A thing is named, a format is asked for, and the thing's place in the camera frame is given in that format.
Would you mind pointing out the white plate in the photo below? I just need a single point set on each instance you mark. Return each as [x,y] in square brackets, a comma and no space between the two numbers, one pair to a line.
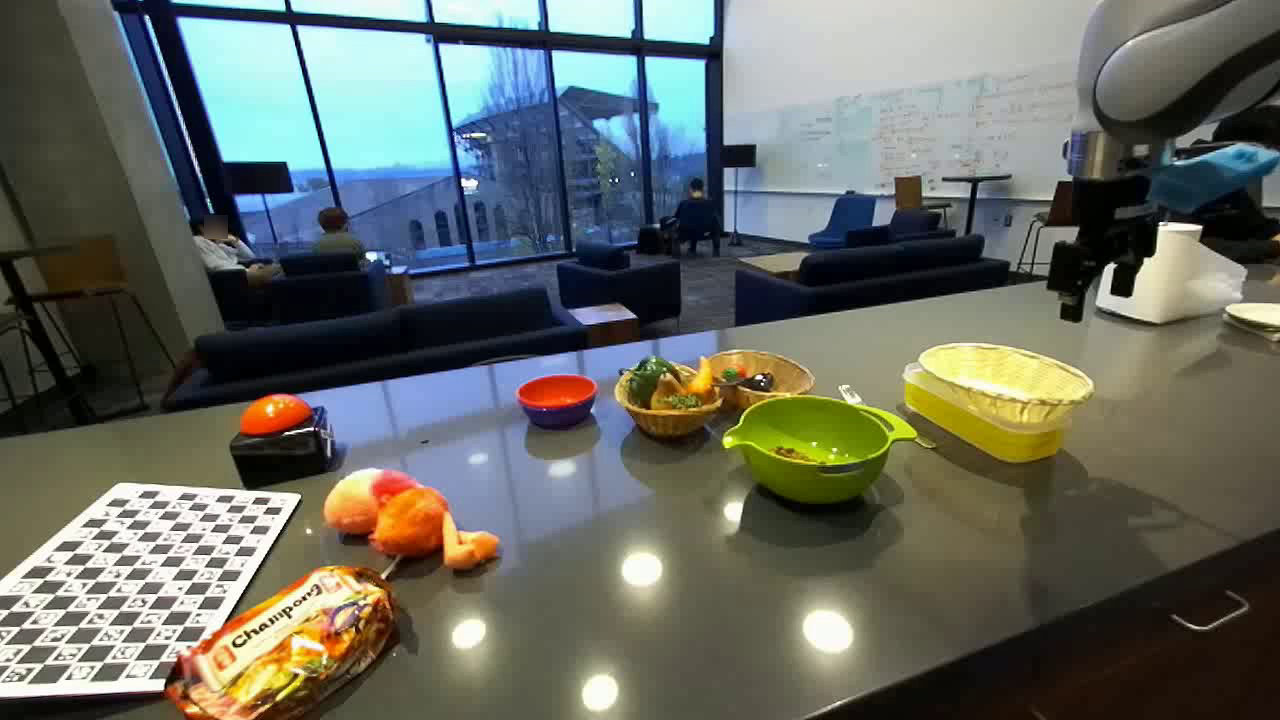
[1252,315]

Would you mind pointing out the orange plush toy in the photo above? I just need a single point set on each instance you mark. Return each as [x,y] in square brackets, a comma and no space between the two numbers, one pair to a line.
[405,518]

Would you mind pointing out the white paper towel pack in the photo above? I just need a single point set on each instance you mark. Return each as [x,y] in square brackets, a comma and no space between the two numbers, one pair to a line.
[1177,280]

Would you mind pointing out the yellow plastic box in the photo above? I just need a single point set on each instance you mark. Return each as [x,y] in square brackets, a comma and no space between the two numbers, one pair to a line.
[996,398]

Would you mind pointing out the dark armchair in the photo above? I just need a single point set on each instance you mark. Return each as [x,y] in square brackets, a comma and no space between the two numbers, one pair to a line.
[646,286]

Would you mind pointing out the green bowl with handles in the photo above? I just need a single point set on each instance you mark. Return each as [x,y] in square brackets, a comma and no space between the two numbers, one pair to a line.
[814,448]

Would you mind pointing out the woven basket with vegetables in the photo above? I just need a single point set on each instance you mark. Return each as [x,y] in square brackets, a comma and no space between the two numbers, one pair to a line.
[670,403]

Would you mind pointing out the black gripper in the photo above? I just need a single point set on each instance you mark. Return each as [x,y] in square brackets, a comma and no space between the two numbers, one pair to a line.
[1112,235]

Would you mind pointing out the dark blue long sofa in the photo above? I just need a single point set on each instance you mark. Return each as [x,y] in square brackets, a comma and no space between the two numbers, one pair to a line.
[372,345]

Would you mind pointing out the checkerboard calibration board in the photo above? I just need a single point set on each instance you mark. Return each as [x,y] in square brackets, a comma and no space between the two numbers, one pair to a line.
[133,580]

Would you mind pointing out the seated person at window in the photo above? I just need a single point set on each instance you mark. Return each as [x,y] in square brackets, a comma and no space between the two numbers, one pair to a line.
[229,255]

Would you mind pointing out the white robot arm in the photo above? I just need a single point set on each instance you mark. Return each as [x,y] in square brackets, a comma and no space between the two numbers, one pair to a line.
[1151,74]

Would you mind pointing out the orange ball toy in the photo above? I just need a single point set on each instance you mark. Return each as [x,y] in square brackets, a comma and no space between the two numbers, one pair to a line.
[273,412]

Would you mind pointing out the snack bag orange wrapper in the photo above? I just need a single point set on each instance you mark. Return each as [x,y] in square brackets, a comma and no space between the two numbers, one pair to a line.
[285,655]

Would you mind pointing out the dark blue right sofa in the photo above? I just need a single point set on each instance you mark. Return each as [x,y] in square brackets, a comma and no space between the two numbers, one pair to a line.
[868,274]

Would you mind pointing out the red small bowl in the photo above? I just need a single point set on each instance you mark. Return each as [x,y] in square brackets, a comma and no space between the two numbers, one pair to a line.
[558,403]

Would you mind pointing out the black box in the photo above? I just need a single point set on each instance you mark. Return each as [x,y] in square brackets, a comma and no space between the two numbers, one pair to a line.
[283,459]

